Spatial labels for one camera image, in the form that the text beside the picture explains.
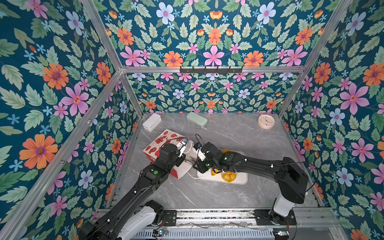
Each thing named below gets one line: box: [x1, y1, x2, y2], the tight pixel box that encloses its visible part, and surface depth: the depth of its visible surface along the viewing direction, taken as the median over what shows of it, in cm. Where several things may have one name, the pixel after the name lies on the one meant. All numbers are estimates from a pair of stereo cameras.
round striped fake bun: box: [221, 171, 237, 183], surface depth 86 cm
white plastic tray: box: [196, 169, 248, 185], surface depth 88 cm
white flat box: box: [142, 113, 162, 133], surface depth 113 cm
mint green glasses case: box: [186, 111, 208, 126], surface depth 116 cm
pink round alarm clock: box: [257, 114, 276, 130], surface depth 113 cm
